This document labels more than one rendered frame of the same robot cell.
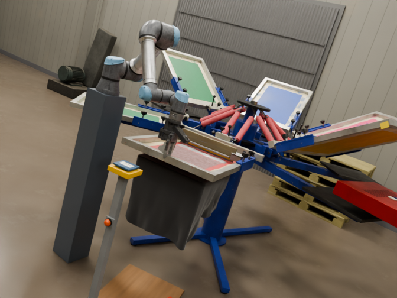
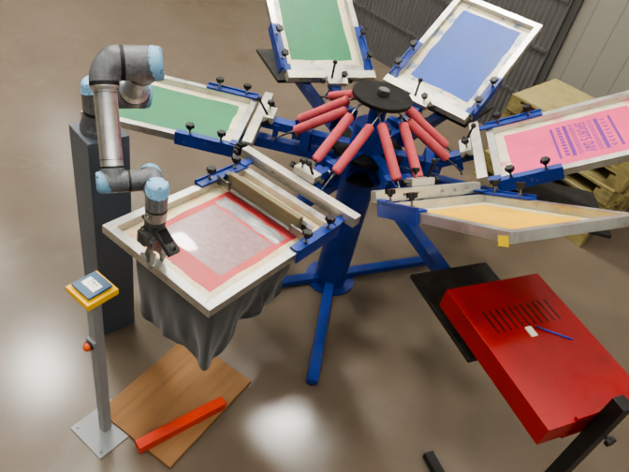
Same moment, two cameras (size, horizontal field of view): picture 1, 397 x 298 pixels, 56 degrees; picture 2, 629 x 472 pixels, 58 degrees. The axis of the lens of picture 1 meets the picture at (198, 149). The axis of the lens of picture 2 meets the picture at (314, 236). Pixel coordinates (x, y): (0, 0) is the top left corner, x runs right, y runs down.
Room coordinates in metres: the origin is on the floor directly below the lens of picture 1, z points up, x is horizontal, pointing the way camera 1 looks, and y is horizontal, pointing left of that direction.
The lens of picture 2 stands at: (0.60, -0.60, 2.53)
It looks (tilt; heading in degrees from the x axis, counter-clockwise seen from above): 40 degrees down; 9
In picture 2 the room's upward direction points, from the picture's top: 14 degrees clockwise
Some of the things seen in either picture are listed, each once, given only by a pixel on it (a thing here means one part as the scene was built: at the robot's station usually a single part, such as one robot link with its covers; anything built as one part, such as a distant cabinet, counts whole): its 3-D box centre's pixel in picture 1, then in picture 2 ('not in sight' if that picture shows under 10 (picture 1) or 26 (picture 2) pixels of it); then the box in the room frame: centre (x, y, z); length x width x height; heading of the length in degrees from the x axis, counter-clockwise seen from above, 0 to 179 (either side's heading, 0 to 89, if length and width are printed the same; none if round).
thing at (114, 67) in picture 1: (114, 67); (98, 93); (2.38, 0.66, 1.37); 0.13 x 0.12 x 0.14; 129
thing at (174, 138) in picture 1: (170, 130); (153, 231); (1.95, 0.17, 1.17); 0.09 x 0.08 x 0.12; 70
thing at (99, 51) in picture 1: (81, 60); not in sight; (8.02, 2.95, 0.76); 0.91 x 0.90 x 1.53; 149
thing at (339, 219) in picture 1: (321, 179); (568, 157); (5.21, -1.82, 0.41); 1.15 x 0.80 x 0.82; 59
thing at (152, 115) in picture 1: (144, 106); (204, 99); (3.12, 0.55, 1.05); 1.08 x 0.61 x 0.23; 100
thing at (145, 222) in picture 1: (160, 202); (172, 307); (2.01, 0.12, 0.74); 0.45 x 0.03 x 0.43; 70
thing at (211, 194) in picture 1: (207, 205); (248, 305); (2.16, -0.16, 0.74); 0.46 x 0.04 x 0.42; 160
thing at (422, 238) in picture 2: (295, 179); (423, 243); (2.76, -0.78, 0.91); 1.34 x 0.41 x 0.08; 40
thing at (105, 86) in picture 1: (108, 84); (98, 119); (2.37, 0.67, 1.25); 0.15 x 0.15 x 0.10
